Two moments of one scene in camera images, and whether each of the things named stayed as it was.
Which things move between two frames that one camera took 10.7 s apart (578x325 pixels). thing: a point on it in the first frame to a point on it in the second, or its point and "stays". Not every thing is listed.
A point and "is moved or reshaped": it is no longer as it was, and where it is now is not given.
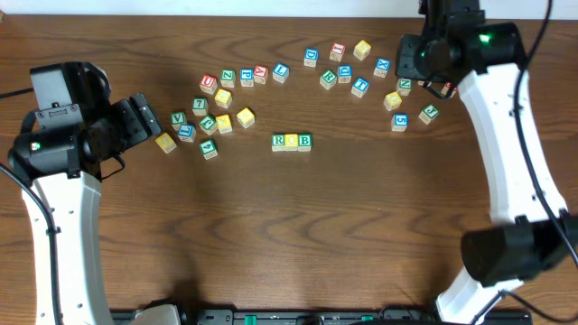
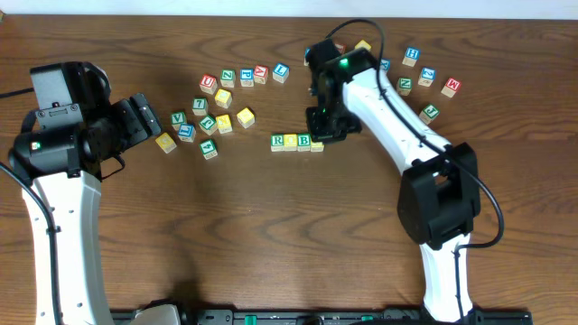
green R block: (278, 142) stays
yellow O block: (291, 142) stays
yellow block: (392, 101) is moved or reshaped
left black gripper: (144, 116) stays
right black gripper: (409, 66) to (320, 134)
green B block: (304, 142) stays
